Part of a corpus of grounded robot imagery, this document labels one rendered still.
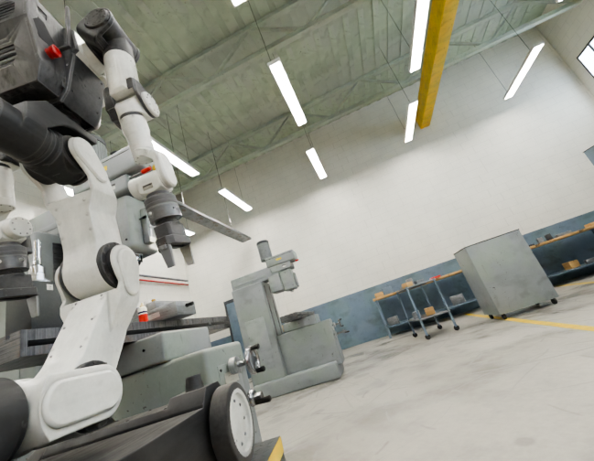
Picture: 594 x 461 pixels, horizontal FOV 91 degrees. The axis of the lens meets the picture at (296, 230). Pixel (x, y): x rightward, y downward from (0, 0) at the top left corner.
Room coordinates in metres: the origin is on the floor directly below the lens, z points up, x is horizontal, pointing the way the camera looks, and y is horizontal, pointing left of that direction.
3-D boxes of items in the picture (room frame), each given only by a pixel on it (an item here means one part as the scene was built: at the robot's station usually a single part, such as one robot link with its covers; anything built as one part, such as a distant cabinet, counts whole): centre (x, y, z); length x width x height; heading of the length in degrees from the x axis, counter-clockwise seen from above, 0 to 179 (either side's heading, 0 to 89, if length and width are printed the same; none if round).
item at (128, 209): (1.44, 0.88, 1.47); 0.21 x 0.19 x 0.32; 168
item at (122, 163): (1.44, 0.89, 1.81); 0.47 x 0.26 x 0.16; 78
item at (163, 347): (1.44, 0.88, 0.78); 0.50 x 0.35 x 0.12; 78
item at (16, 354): (1.46, 0.87, 0.88); 1.24 x 0.23 x 0.08; 168
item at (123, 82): (0.68, 0.37, 1.52); 0.13 x 0.12 x 0.22; 86
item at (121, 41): (0.66, 0.38, 1.70); 0.12 x 0.09 x 0.14; 178
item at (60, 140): (0.67, 0.60, 1.34); 0.14 x 0.13 x 0.12; 88
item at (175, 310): (1.51, 0.83, 0.98); 0.35 x 0.15 x 0.11; 78
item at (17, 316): (1.04, 0.97, 1.02); 0.22 x 0.12 x 0.20; 170
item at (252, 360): (1.34, 0.39, 0.62); 0.16 x 0.12 x 0.12; 78
